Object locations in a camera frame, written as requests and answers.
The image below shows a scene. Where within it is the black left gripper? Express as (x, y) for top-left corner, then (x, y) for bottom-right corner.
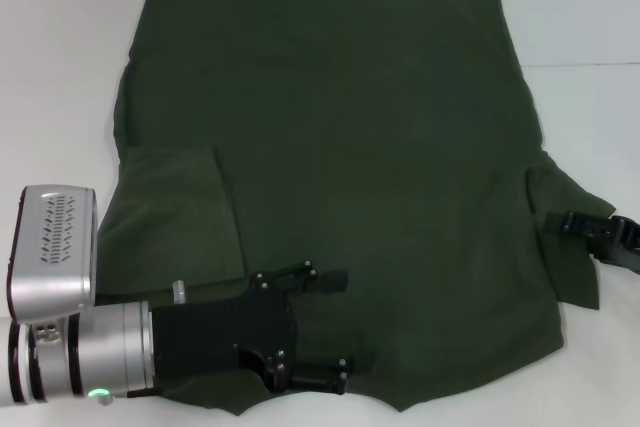
(150, 259), (357, 397)

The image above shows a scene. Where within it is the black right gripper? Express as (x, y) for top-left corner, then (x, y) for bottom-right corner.
(543, 209), (640, 277)

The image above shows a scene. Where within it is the dark green t-shirt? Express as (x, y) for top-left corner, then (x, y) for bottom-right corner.
(93, 0), (617, 417)

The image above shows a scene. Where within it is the thin dark left arm cable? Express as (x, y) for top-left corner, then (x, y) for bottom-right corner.
(126, 385), (163, 400)

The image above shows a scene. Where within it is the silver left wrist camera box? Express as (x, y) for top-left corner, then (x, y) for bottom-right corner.
(6, 185), (99, 325)

